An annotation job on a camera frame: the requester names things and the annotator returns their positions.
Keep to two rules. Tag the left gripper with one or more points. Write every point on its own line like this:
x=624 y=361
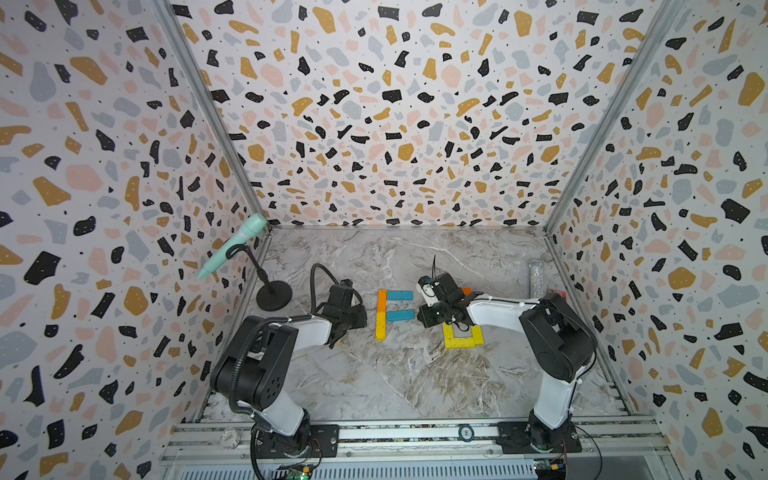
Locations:
x=363 y=313

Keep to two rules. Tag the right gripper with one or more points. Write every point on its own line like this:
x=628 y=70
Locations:
x=425 y=316

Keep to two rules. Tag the yellow block top vertical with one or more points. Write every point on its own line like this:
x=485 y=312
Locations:
x=462 y=343

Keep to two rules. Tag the yellow block bottom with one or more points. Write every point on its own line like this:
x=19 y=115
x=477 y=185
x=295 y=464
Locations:
x=380 y=326

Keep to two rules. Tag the orange block vertical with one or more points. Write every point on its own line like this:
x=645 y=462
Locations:
x=381 y=301

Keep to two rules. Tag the teal block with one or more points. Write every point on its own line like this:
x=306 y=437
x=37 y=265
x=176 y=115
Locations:
x=400 y=295
x=400 y=315

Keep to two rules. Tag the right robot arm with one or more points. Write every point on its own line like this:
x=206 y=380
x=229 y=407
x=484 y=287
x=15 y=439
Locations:
x=561 y=343

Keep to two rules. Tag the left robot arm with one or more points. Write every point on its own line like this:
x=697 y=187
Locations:
x=251 y=372

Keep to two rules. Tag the black microphone stand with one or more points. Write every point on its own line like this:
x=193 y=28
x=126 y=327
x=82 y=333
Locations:
x=273 y=295

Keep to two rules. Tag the glitter filled clear tube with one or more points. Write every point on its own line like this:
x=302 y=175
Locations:
x=537 y=282

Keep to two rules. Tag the mint green microphone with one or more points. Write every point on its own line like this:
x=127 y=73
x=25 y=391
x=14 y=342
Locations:
x=250 y=228

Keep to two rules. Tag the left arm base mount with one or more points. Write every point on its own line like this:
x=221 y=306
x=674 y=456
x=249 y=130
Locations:
x=310 y=440

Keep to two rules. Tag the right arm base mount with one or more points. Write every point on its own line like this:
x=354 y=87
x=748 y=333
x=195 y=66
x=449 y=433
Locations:
x=536 y=438

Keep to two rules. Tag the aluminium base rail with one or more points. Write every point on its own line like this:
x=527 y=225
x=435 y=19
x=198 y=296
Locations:
x=599 y=448

